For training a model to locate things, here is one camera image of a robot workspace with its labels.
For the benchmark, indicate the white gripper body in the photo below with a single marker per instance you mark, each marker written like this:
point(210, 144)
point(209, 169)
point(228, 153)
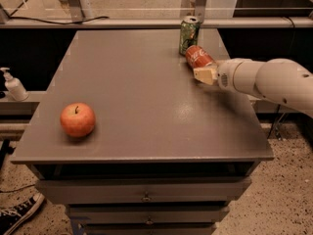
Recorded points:
point(225, 72)

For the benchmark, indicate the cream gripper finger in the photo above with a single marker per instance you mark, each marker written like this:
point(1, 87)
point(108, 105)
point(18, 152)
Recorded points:
point(206, 75)

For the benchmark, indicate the red coke can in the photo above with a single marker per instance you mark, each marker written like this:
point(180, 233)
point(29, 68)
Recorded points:
point(197, 57)

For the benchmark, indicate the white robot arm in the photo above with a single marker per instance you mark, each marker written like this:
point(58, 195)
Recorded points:
point(280, 81)

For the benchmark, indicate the green soda can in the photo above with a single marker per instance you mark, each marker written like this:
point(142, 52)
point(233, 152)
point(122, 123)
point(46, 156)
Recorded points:
point(189, 32)

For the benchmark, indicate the grey drawer cabinet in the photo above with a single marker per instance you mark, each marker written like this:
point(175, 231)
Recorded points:
point(132, 144)

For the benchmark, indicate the top grey drawer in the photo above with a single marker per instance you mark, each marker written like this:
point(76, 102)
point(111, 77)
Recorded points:
point(133, 191)

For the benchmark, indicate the grey drawer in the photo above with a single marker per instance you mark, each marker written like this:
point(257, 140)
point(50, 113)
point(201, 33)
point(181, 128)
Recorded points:
point(133, 191)
point(197, 213)

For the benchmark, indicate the red apple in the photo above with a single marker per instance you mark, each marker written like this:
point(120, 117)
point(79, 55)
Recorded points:
point(77, 120)

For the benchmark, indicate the middle grey drawer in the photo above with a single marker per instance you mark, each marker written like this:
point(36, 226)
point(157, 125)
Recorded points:
point(197, 213)

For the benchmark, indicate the white pump bottle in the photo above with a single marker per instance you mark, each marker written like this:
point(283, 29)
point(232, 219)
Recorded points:
point(14, 86)

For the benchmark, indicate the black white sneaker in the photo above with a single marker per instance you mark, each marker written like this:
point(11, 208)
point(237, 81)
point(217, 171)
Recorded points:
point(11, 218)

